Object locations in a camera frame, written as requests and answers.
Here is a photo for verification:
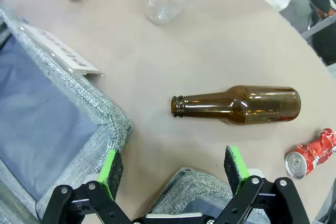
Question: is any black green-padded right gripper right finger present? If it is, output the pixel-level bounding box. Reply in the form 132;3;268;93
215;145;310;224

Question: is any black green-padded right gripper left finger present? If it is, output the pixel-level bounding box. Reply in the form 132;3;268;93
41;149;132;224

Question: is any brown glass bottle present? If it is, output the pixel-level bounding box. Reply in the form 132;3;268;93
170;84;302;126

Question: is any crushed red soda can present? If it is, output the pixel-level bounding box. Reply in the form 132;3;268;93
285;127;336;179

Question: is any grey fabric can basket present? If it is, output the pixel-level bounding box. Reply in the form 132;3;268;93
151;166;266;224

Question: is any grey fabric plastic basket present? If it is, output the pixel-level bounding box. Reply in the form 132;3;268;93
0;5;133;221

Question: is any white Plastic label card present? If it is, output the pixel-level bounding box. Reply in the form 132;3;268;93
19;23;102;75

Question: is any black chair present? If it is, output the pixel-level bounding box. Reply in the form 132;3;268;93
301;0;336;66

